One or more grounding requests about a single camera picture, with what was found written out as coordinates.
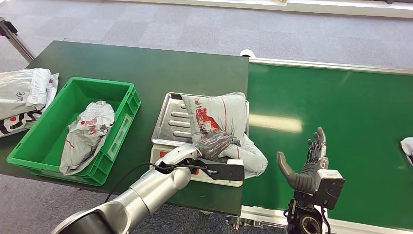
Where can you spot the metal conveyor bracket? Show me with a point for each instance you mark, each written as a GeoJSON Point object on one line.
{"type": "Point", "coordinates": [245, 223]}

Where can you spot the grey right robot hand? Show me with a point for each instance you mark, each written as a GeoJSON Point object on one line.
{"type": "Point", "coordinates": [305, 181]}

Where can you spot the green conveyor belt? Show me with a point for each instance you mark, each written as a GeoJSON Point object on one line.
{"type": "Point", "coordinates": [338, 97]}

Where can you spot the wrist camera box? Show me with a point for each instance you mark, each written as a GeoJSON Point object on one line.
{"type": "Point", "coordinates": [226, 171]}
{"type": "Point", "coordinates": [330, 189]}

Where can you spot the grey mailer package with logo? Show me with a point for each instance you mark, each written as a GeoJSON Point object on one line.
{"type": "Point", "coordinates": [14, 94]}

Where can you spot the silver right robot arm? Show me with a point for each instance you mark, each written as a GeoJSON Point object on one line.
{"type": "Point", "coordinates": [303, 219]}

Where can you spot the electronic scale with steel tray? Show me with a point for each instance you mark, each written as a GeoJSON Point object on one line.
{"type": "Point", "coordinates": [167, 124]}

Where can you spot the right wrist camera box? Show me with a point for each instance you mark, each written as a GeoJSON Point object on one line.
{"type": "Point", "coordinates": [330, 189]}

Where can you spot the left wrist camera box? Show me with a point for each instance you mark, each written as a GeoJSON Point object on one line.
{"type": "Point", "coordinates": [226, 171]}

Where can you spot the green plastic crate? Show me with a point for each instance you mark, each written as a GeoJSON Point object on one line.
{"type": "Point", "coordinates": [48, 139]}

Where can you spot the white mailer package black print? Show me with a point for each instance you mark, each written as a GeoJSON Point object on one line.
{"type": "Point", "coordinates": [14, 125]}

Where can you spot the crumpled grey mailer package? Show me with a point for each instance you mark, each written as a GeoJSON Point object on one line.
{"type": "Point", "coordinates": [85, 135]}

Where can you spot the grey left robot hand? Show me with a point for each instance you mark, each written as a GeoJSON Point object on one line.
{"type": "Point", "coordinates": [213, 145]}

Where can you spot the plain white mailer package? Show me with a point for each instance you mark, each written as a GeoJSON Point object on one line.
{"type": "Point", "coordinates": [41, 84]}

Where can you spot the white mailer package red print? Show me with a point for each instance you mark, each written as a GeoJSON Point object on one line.
{"type": "Point", "coordinates": [226, 109]}

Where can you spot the metal stand pole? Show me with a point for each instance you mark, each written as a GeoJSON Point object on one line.
{"type": "Point", "coordinates": [14, 38]}

